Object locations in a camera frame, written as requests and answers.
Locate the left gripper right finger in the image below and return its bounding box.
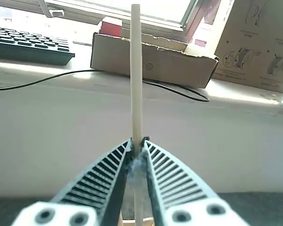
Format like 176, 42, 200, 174
141, 136, 250, 226

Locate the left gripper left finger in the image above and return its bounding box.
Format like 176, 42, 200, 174
12, 138, 133, 226

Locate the wooden chopstick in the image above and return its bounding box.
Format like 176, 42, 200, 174
130, 3, 145, 226

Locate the flat open cardboard box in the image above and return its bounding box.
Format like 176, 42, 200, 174
90, 31, 220, 89

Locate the black keyboard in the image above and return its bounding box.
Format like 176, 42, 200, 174
0, 26, 75, 66

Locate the red and white small box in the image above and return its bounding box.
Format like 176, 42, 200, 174
98, 16, 123, 37

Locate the tall printed cardboard box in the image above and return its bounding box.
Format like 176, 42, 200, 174
213, 0, 283, 94

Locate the black cable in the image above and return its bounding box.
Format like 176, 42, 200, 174
0, 69, 210, 102

